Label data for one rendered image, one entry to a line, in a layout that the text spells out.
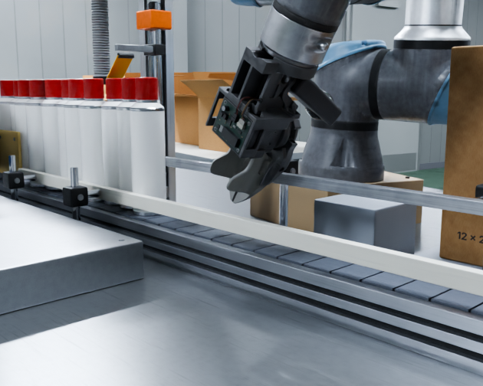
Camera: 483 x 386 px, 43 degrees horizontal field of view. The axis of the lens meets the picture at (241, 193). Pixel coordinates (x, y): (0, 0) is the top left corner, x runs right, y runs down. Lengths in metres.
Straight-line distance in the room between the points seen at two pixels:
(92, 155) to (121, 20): 4.83
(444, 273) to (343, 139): 0.49
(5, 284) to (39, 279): 0.04
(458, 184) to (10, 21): 4.97
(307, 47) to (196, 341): 0.32
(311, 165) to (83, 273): 0.46
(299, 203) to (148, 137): 0.29
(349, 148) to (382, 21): 6.64
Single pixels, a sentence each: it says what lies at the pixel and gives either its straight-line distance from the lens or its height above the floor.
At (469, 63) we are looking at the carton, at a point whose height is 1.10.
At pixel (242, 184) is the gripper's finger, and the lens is 0.75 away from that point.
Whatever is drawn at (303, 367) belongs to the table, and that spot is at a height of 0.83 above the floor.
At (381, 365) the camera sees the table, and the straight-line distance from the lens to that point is 0.57.
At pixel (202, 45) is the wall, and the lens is 6.18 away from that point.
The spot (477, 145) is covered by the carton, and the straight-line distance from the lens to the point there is 0.80.
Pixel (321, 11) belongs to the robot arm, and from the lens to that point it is 0.65.
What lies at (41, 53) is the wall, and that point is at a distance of 5.58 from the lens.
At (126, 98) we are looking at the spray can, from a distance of 0.96.
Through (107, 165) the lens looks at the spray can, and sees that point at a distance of 1.01.
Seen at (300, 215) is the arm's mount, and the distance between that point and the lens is 1.03.
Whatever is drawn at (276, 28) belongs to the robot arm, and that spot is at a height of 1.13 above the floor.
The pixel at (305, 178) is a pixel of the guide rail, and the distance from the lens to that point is 0.75.
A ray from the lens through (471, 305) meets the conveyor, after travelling 0.59.
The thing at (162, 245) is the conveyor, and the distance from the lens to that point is 0.85.
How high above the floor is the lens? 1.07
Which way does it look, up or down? 10 degrees down
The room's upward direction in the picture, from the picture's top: straight up
